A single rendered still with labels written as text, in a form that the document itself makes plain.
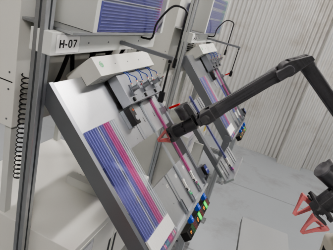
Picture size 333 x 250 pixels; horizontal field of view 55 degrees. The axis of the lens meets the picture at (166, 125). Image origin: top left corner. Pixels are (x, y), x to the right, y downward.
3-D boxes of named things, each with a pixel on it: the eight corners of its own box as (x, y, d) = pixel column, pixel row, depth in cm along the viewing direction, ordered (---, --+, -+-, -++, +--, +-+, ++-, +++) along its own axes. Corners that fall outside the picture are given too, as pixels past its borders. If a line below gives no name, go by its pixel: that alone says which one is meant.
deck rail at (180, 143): (197, 187, 173) (207, 183, 170) (196, 189, 171) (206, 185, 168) (132, 70, 169) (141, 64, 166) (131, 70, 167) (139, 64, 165)
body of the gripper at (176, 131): (165, 130, 142) (179, 123, 139) (173, 124, 151) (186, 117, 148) (172, 143, 142) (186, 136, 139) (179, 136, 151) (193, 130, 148)
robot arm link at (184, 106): (211, 121, 136) (210, 115, 144) (197, 98, 133) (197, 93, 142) (187, 134, 139) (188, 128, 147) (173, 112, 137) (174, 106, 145)
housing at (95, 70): (133, 78, 168) (154, 64, 162) (76, 93, 124) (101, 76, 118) (125, 64, 167) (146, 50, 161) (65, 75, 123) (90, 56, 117)
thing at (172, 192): (199, 185, 170) (204, 183, 168) (148, 266, 110) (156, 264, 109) (182, 154, 169) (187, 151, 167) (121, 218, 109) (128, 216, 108)
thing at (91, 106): (161, 125, 169) (169, 121, 167) (90, 175, 110) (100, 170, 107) (131, 70, 167) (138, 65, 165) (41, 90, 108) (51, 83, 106)
